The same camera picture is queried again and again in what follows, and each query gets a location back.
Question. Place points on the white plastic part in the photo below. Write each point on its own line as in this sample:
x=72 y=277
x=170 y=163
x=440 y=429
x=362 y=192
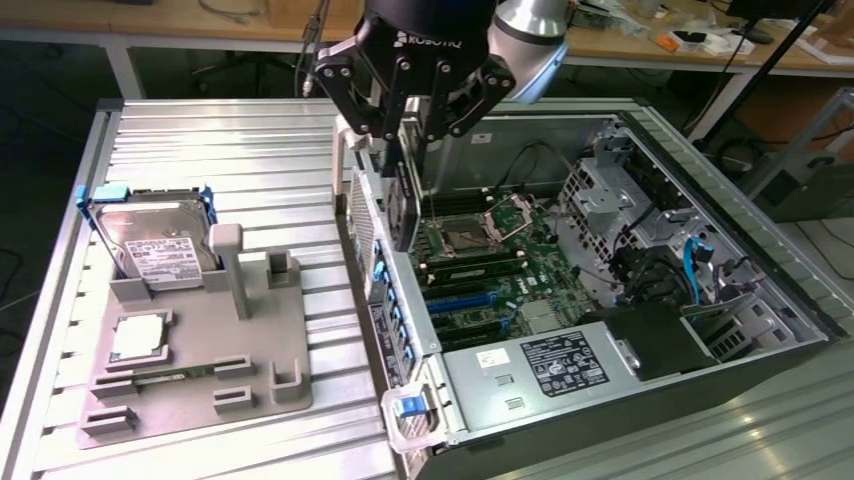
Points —
x=720 y=45

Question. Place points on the black monitor base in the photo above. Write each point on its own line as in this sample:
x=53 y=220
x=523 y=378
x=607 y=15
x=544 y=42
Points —
x=780 y=7

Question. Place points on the black plastic fan shroud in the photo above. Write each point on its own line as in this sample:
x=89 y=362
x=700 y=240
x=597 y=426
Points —
x=653 y=345

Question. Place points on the small orange tool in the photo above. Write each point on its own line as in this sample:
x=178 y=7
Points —
x=667 y=42

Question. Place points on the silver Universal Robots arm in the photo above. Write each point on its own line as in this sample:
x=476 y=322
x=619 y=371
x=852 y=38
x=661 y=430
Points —
x=533 y=15

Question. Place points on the green motherboard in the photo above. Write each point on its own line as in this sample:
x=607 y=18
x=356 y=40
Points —
x=533 y=270

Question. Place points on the grey power supply unit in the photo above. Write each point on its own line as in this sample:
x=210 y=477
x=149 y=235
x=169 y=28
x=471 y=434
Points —
x=480 y=400

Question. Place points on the aluminium frame stand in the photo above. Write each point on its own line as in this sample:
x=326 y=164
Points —
x=816 y=125

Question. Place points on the perforated metal disk bay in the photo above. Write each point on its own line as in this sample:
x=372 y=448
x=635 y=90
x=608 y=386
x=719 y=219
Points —
x=600 y=200

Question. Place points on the slanted metal disk bay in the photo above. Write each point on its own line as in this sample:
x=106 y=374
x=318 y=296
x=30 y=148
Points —
x=733 y=340

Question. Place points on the black office chair base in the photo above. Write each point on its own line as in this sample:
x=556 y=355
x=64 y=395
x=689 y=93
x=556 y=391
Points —
x=266 y=65

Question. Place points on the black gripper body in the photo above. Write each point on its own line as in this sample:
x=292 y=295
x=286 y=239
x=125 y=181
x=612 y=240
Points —
x=427 y=25

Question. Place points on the wooden desk white frame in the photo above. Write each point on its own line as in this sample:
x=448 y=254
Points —
x=66 y=15

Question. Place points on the black graphics card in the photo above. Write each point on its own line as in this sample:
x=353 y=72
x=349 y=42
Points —
x=408 y=210

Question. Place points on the thin metal locking lever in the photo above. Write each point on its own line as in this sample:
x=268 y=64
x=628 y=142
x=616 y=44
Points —
x=433 y=210

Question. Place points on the green circuit board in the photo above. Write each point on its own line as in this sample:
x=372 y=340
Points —
x=589 y=15

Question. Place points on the silver chipset heat sink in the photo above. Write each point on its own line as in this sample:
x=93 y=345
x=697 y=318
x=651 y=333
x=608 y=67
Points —
x=543 y=315

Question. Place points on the metal socket cover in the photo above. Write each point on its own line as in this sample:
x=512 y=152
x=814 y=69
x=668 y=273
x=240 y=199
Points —
x=509 y=215

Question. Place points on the black labelled RAM stick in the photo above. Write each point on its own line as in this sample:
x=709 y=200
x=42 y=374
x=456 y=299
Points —
x=467 y=274

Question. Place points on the blue expansion slot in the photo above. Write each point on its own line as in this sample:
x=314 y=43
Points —
x=460 y=303

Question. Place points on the open black PC case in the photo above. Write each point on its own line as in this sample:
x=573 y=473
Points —
x=520 y=127

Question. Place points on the black computer mouse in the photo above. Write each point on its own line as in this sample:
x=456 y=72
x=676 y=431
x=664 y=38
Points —
x=756 y=35

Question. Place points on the grey plastic parts rack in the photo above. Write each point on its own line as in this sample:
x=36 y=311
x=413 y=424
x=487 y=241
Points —
x=193 y=320

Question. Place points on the dark grey box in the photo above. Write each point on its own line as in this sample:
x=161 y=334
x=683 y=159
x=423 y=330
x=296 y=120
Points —
x=820 y=190

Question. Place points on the blue case latch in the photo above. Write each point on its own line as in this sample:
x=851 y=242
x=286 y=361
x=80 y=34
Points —
x=408 y=406

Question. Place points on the green RAM stick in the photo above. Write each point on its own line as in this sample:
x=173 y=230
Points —
x=176 y=373

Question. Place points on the silver CPU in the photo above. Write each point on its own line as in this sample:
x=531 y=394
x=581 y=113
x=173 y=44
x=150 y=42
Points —
x=136 y=337

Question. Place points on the black tripod pole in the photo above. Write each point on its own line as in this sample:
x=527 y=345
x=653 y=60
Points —
x=795 y=37

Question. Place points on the black expansion slot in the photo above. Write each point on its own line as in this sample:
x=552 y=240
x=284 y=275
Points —
x=473 y=341
x=467 y=328

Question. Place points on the hard disk in blue carrier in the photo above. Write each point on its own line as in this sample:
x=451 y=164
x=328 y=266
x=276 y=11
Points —
x=153 y=260

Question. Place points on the CPU socket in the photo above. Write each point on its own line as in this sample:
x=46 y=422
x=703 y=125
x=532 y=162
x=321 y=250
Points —
x=463 y=237

